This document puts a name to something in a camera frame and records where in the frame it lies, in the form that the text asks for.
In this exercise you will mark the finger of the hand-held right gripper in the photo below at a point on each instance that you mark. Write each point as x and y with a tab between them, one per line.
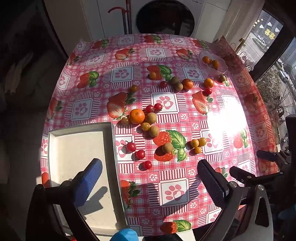
240	175
266	155

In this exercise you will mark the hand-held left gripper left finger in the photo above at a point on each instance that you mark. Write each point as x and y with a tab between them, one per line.
90	183

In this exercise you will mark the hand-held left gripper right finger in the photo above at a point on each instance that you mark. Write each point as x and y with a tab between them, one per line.
210	180

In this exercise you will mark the white rectangular tray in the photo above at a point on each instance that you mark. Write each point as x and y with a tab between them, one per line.
76	150

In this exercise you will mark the mandarin orange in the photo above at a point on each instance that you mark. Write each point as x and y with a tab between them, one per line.
137	116
187	84
215	64
206	60
208	83

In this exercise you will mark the person's right hand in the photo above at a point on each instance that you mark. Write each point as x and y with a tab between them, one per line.
288	213

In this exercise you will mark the person's left hand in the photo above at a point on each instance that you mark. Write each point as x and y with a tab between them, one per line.
124	234

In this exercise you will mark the small brown kiwi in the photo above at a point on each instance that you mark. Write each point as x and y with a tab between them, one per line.
167	147
154	131
178	86
174	80
222	78
151	117

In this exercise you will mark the red cherry tomato with stem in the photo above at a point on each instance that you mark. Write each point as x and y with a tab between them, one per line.
131	146

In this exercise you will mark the strawberry print tablecloth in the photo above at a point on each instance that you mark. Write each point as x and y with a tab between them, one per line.
148	176

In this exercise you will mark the dry plant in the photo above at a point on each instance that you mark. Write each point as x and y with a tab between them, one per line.
270	92

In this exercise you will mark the clear glass bowl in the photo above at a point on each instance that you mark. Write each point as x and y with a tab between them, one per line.
222	66

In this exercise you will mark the grey cushion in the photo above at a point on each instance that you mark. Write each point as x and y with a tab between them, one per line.
39	76

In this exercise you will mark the window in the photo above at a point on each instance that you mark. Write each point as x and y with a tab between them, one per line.
266	30

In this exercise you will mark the white cloth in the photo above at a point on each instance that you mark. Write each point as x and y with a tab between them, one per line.
18	69

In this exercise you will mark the white washing machine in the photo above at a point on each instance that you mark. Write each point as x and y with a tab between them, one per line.
161	18

